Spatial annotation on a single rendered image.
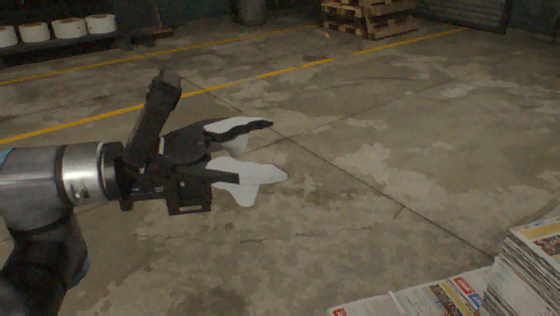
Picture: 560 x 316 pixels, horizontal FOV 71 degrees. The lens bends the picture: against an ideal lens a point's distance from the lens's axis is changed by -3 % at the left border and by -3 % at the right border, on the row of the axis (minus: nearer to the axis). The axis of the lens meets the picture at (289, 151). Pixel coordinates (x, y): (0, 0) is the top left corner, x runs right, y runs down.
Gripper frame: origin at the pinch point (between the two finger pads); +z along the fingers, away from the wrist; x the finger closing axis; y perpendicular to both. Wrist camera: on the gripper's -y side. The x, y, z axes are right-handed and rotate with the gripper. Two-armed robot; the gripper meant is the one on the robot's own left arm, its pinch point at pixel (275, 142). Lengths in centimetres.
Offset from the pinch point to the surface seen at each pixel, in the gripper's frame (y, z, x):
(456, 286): 67, 55, -16
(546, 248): 15.6, 38.6, 10.6
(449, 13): 190, 419, -617
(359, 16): 168, 219, -545
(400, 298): 67, 37, -16
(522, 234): 16.1, 37.1, 7.2
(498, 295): 28.2, 36.1, 9.5
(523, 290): 23.1, 36.7, 12.3
